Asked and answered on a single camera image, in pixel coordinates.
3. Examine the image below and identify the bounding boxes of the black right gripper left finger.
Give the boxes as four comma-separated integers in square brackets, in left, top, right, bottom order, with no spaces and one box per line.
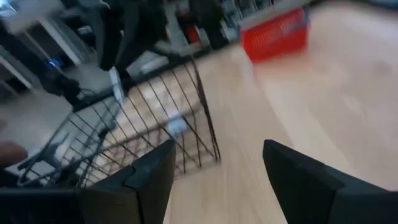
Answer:
[0,139,177,224]

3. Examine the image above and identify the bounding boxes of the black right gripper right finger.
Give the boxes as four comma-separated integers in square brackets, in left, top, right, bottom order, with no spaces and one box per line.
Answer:
[262,139,398,224]

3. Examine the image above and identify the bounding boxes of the white usb charger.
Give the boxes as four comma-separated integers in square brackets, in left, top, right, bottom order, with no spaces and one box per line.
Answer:
[166,114,189,138]

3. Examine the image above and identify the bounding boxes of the red plastic basket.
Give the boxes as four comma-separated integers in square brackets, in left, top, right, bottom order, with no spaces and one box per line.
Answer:
[239,6,310,63]

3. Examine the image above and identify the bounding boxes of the black table edge rail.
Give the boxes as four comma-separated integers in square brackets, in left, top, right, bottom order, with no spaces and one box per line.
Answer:
[73,43,237,111]

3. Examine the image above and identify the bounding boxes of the black wire basket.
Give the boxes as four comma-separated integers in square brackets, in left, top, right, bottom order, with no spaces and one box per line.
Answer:
[17,60,222,189]

